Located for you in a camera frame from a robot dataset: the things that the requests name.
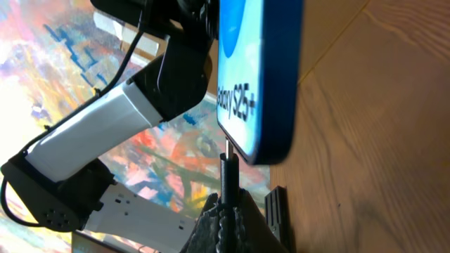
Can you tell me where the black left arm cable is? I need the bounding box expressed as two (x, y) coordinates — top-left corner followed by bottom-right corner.
(0, 0), (155, 228)

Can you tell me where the blue Samsung Galaxy smartphone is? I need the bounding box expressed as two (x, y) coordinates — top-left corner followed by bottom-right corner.
(217, 0), (304, 165)

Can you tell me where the black charger cable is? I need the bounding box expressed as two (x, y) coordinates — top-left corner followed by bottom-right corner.
(219, 136), (240, 208)

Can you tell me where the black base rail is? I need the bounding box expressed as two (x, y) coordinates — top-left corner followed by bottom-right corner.
(264, 186), (293, 252)

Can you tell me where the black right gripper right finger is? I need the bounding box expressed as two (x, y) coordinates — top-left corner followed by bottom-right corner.
(232, 188), (288, 253)

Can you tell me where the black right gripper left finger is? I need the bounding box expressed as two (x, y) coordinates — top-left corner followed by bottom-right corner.
(180, 193), (225, 253)

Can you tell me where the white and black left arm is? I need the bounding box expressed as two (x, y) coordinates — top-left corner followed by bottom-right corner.
(1, 0), (219, 252)

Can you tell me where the colourful abstract painting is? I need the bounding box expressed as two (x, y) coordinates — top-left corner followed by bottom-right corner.
(0, 0), (271, 253)

